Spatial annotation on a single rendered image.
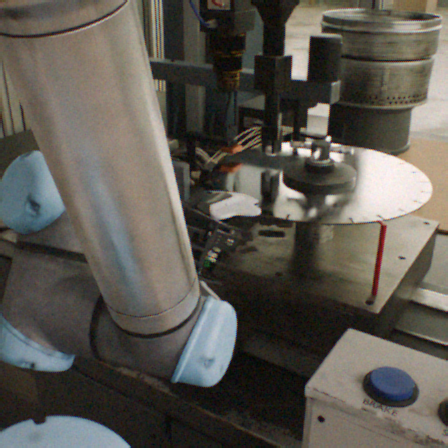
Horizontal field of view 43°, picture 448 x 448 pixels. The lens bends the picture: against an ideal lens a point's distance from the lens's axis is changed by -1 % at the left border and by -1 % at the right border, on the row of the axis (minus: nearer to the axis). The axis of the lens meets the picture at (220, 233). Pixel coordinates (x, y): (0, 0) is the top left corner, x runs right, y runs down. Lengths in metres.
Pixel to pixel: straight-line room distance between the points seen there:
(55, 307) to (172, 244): 0.16
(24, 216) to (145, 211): 0.18
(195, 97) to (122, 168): 1.21
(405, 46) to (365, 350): 1.01
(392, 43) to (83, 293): 1.13
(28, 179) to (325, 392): 0.33
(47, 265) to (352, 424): 0.31
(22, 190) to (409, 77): 1.16
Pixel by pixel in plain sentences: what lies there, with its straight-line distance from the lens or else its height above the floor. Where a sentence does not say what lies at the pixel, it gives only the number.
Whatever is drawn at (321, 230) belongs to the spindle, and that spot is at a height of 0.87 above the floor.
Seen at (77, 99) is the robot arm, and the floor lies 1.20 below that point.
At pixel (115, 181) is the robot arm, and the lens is 0.33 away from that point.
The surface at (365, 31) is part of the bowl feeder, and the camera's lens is 1.47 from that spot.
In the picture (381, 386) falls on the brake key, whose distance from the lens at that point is 0.55.
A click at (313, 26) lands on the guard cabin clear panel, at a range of 2.02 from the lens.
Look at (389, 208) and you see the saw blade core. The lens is 0.80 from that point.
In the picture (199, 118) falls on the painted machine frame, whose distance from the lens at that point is 1.55.
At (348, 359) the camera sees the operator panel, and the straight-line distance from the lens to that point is 0.59.
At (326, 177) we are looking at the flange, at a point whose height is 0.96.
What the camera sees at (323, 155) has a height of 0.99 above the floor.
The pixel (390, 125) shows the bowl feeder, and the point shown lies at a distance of 1.57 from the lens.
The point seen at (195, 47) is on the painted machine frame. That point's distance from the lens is 1.51.
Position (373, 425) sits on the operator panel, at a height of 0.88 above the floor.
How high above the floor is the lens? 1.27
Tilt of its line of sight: 27 degrees down
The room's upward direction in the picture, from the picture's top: straight up
